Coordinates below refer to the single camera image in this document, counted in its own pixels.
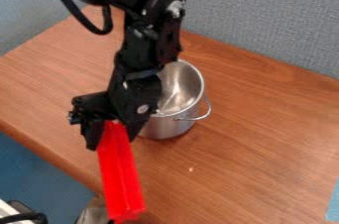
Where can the black object bottom left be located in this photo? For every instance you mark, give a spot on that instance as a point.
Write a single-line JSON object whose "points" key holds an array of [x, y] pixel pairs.
{"points": [[25, 216]]}

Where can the white object bottom left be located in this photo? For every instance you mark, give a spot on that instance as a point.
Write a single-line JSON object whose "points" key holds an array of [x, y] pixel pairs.
{"points": [[5, 209]]}

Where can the grey table leg bracket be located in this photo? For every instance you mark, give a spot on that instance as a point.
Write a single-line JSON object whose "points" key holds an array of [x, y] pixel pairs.
{"points": [[93, 213]]}

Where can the stainless steel pot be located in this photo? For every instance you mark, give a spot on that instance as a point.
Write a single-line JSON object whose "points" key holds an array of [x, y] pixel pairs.
{"points": [[183, 104]]}

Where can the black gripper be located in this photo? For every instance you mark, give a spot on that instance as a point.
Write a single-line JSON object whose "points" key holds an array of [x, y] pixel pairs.
{"points": [[130, 101]]}

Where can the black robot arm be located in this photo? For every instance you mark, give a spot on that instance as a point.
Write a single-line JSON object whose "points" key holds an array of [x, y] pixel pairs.
{"points": [[151, 45]]}

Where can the red rectangular block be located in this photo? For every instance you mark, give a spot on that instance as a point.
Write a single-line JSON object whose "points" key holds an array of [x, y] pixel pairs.
{"points": [[121, 190]]}

